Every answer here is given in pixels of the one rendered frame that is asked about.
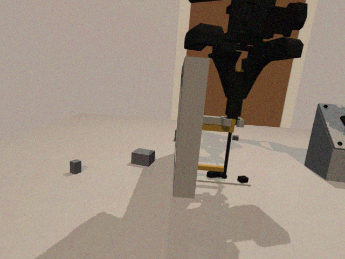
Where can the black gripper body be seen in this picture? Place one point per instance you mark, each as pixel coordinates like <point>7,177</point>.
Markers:
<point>204,35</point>

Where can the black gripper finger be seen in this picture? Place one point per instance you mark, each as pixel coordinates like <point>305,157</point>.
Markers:
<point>253,66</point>
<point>225,63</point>

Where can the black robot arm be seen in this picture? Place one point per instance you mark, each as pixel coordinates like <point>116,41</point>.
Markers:
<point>270,20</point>

